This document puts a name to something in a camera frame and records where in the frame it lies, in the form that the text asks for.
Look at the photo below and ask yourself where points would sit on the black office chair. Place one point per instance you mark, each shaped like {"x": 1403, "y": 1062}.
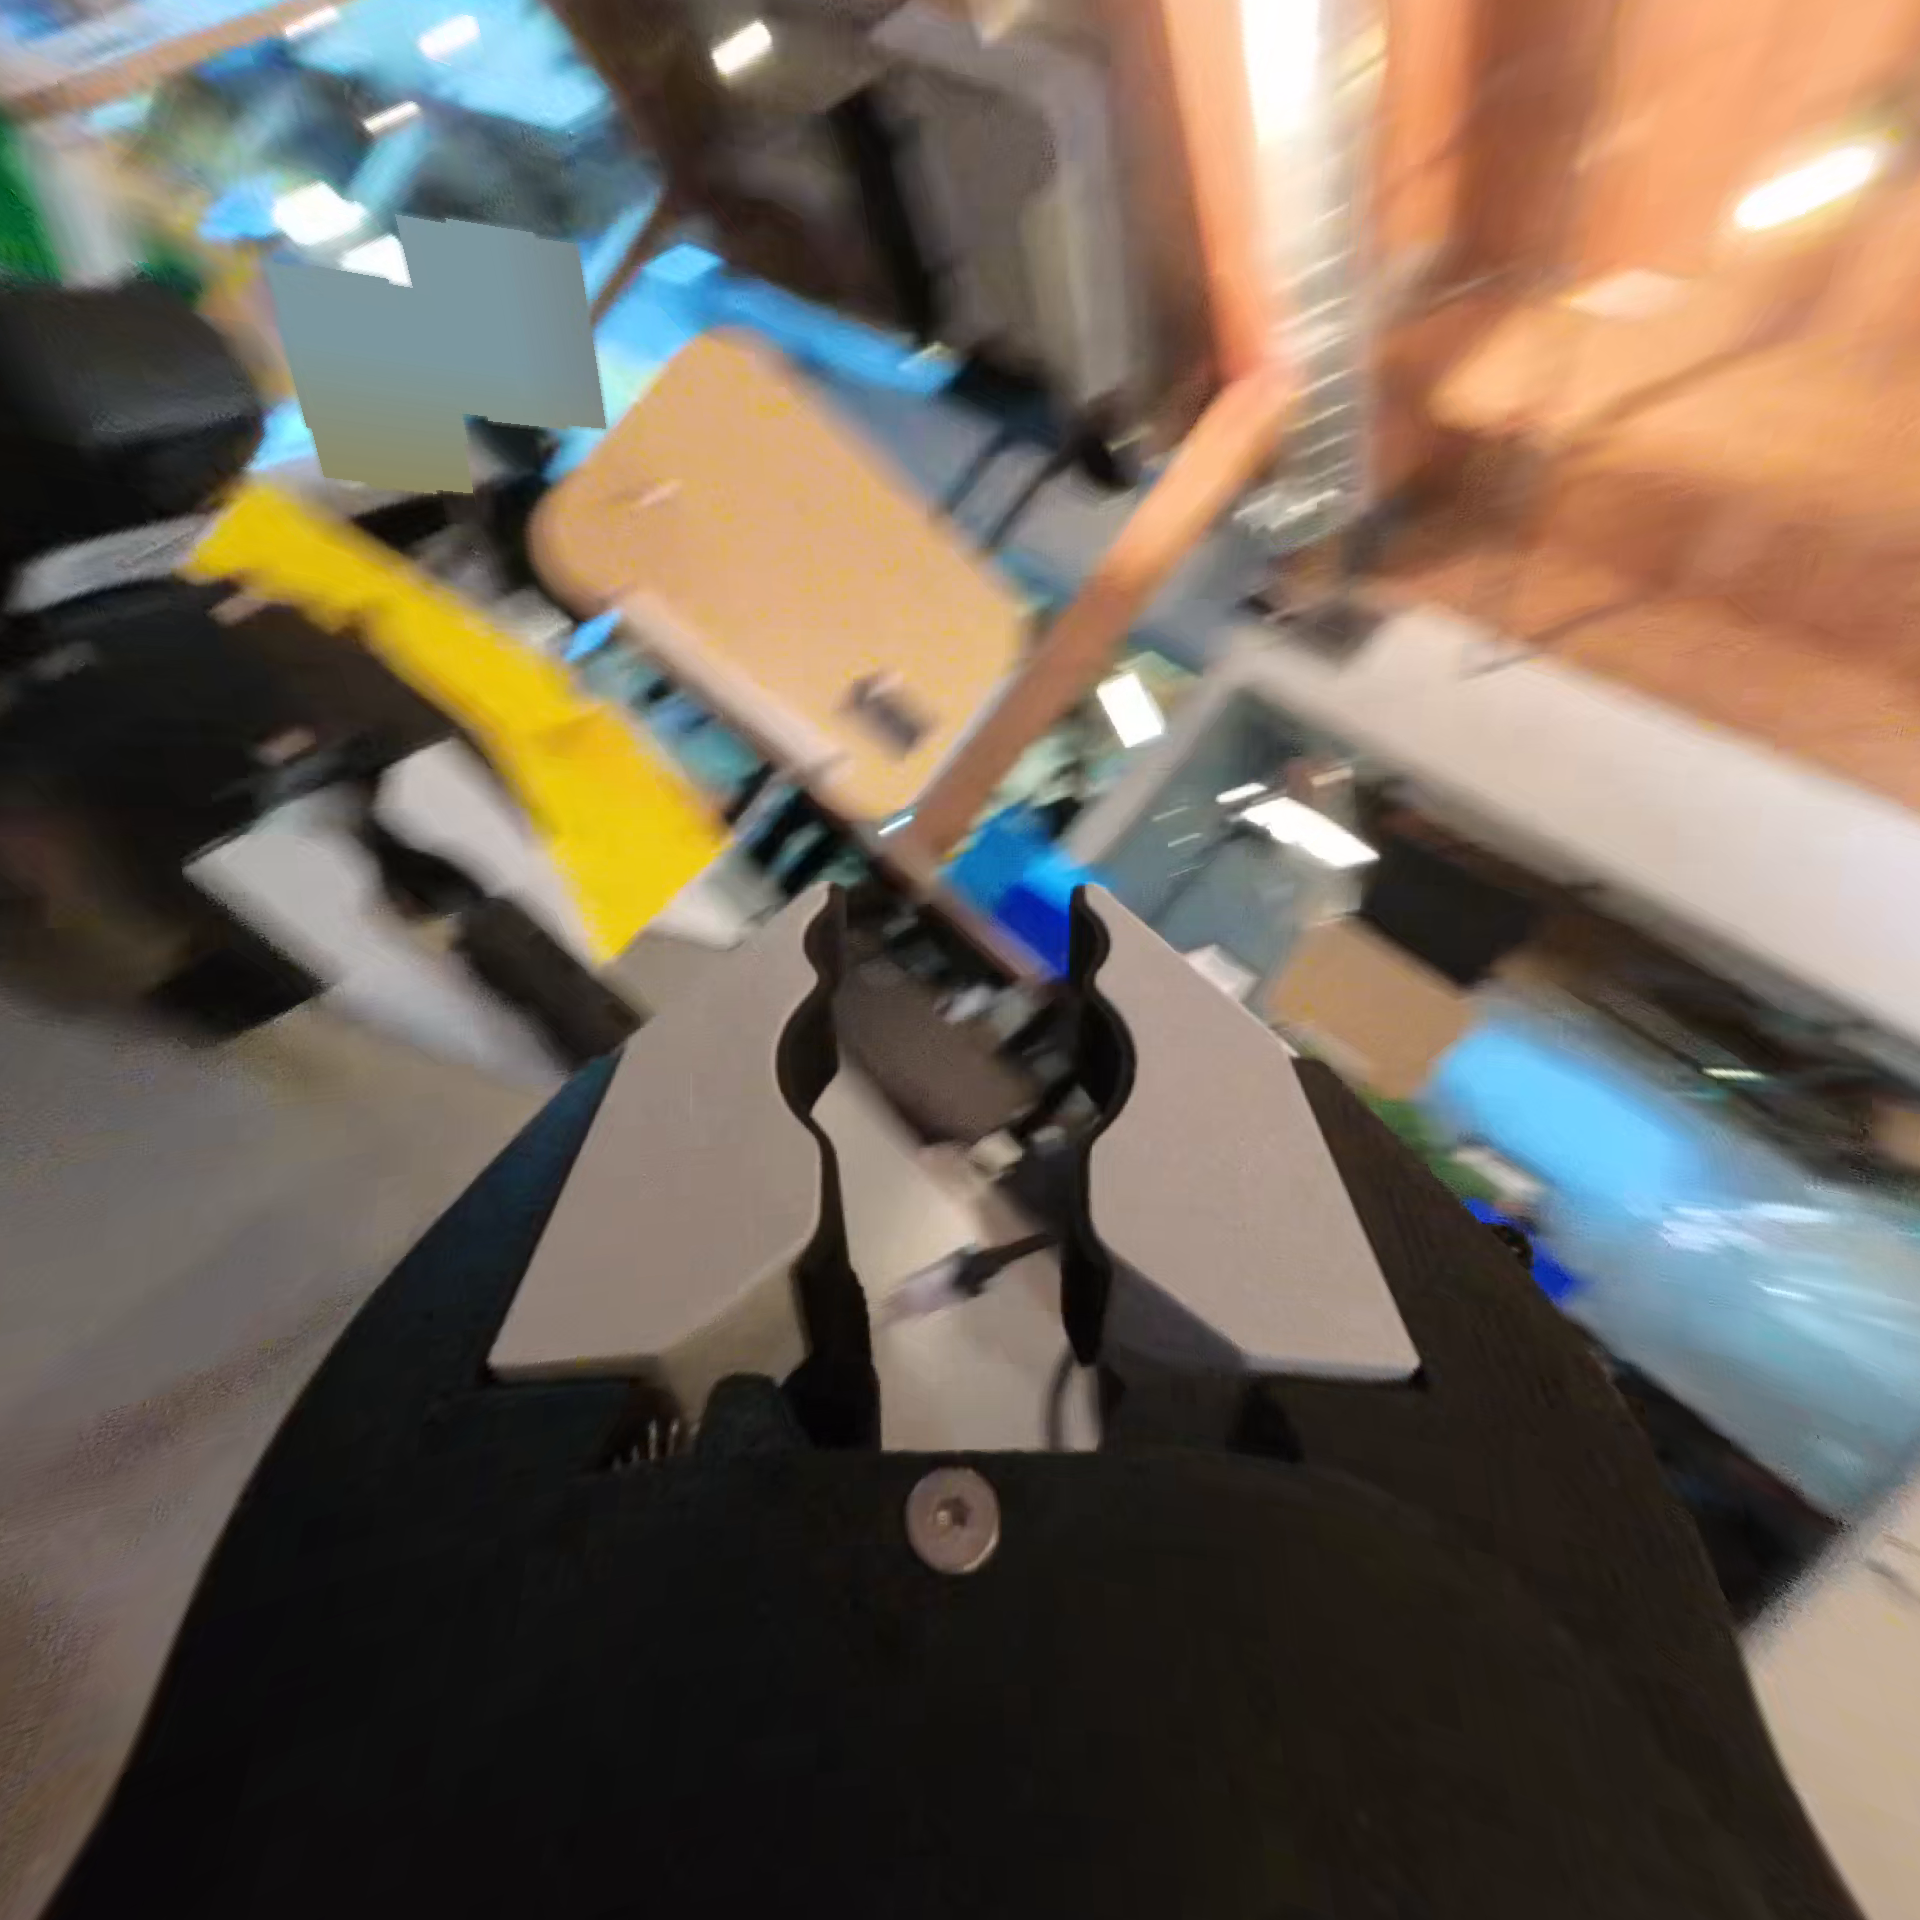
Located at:
{"x": 106, "y": 406}

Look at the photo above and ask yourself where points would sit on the brown cardboard box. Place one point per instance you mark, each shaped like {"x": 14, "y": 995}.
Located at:
{"x": 781, "y": 571}

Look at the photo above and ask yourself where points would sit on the wooden post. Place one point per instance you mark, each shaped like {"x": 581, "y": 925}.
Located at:
{"x": 1109, "y": 629}

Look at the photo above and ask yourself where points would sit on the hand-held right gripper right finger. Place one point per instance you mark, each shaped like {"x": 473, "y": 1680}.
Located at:
{"x": 1245, "y": 1200}

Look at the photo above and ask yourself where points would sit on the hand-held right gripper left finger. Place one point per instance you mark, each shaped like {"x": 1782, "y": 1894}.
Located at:
{"x": 674, "y": 1200}

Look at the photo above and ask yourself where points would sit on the yellow plastic bin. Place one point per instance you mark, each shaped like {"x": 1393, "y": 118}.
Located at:
{"x": 510, "y": 705}

